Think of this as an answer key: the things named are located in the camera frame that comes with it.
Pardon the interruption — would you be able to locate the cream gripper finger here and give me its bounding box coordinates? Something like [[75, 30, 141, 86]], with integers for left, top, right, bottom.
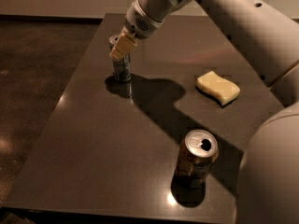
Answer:
[[110, 33, 137, 61]]

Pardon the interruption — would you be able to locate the silver redbull can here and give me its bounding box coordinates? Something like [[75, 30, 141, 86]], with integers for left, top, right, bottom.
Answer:
[[108, 35, 132, 83]]

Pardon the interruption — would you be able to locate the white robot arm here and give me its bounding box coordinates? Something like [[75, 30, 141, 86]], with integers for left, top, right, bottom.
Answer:
[[110, 0, 299, 224]]

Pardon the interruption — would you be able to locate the orange soda can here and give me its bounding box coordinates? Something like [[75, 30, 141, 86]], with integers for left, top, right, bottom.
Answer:
[[175, 130, 219, 189]]

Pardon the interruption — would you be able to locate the yellow sponge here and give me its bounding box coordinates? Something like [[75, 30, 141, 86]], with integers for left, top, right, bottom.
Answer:
[[195, 71, 240, 106]]

